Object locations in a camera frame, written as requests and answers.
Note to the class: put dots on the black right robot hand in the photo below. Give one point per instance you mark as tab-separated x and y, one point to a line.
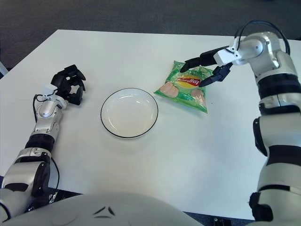
207	58

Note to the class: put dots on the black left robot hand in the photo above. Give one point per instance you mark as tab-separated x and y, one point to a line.
61	81

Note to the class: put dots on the green chips snack bag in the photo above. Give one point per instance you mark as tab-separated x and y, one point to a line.
185	93

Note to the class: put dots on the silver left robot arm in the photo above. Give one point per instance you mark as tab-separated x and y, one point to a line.
44	120

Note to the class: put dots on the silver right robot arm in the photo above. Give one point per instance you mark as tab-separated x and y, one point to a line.
275	94

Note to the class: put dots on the white plate with black rim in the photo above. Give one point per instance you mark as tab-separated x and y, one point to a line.
129	113

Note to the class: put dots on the left wrist white connector box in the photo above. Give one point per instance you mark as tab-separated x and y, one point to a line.
49	90

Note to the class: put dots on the wrist white connector box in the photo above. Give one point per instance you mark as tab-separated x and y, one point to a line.
49	90
224	57

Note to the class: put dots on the right wrist white connector box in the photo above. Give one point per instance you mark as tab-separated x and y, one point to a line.
224	57

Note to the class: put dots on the white desk leg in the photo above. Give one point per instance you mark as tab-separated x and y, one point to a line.
2	69

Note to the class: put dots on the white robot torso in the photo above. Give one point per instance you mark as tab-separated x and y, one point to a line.
117	208

